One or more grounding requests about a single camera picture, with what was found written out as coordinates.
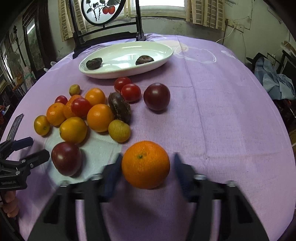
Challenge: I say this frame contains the dark passion fruit small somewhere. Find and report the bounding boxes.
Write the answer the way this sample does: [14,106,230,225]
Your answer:
[86,57,103,70]

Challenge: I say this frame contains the round painted screen black stand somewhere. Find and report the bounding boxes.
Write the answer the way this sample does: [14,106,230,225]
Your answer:
[67,1,146,59]

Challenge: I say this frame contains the orange tangerine back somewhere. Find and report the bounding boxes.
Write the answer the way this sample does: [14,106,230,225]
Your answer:
[85,88,106,106]

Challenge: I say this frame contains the wall power socket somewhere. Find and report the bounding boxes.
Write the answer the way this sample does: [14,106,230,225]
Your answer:
[226,19,245,33]

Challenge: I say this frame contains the small yellow citrus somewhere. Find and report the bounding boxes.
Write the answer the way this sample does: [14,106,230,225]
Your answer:
[34,115,51,136]

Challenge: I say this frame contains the dark red plum front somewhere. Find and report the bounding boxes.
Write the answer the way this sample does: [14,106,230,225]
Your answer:
[51,142,82,177]

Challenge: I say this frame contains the beige checked curtain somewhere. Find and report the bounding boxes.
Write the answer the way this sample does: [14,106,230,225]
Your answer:
[186,0,225,32]
[58,0,87,42]

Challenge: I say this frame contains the window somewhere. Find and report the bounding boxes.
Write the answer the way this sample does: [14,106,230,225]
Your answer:
[138,0,187,19]

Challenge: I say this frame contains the orange tangerine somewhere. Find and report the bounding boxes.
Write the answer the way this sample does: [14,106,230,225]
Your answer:
[85,88,106,106]
[46,102,66,126]
[87,104,114,133]

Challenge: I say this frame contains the orange tangerine hidden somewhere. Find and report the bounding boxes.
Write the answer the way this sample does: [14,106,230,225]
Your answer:
[63,94,82,119]

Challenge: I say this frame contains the red cherry tomato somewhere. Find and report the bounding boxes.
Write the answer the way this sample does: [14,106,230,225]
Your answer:
[114,77,132,92]
[121,84,142,103]
[71,97,92,118]

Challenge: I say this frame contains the yellow orange citrus front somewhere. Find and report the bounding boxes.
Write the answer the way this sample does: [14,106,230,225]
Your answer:
[59,117,88,144]

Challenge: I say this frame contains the white power cable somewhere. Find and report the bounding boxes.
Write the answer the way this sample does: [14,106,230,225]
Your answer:
[215,22,238,45]

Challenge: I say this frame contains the white plastic bag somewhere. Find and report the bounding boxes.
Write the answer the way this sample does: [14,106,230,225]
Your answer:
[44,61,57,72]

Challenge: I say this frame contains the dark passion fruit middle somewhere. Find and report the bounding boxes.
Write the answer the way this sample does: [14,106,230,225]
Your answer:
[108,92,132,124]

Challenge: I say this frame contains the dark red plum back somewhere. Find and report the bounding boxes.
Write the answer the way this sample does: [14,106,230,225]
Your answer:
[144,83,171,111]

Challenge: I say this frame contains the large orange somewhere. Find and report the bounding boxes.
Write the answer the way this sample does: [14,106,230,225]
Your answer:
[121,141,170,189]

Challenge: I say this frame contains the dark framed wall painting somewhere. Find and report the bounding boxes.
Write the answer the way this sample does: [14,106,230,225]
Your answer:
[22,1,57,77]

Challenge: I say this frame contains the small red tomato left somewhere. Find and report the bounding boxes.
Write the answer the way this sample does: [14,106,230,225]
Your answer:
[55,95,68,105]

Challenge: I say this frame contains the blue clothes pile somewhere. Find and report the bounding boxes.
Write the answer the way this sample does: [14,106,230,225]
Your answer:
[254,57,295,100]

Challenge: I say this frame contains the dark red plum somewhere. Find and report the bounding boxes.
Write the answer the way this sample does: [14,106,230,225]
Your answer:
[51,142,82,177]
[144,83,171,111]

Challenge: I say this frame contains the red cherry tomato back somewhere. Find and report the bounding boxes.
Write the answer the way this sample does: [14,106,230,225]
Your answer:
[114,77,132,92]

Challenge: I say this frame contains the person's left hand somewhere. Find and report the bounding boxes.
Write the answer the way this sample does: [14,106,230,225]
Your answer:
[3,190,19,218]

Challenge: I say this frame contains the red cherry tomato right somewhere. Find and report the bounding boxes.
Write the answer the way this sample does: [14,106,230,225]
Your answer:
[121,84,142,103]

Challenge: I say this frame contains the small green-yellow kumquat back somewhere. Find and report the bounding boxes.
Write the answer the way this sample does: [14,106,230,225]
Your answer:
[69,84,81,96]

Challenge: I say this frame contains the dark passion fruit with stem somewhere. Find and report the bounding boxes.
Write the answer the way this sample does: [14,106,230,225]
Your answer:
[135,55,154,65]

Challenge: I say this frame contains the beige checked curtain right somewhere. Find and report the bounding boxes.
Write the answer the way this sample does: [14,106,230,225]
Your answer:
[186,0,225,32]

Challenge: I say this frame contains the white oval plate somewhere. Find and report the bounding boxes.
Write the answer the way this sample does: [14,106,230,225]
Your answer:
[79,41,173,79]

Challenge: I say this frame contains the red cherry tomato centre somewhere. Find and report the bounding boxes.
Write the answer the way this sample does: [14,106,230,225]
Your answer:
[71,97,92,118]

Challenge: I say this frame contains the green-yellow kumquat front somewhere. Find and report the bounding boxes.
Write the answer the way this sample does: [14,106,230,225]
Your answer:
[108,120,131,143]

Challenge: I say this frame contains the beige checked curtain left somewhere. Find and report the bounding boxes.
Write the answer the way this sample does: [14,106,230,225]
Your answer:
[58,0,87,42]

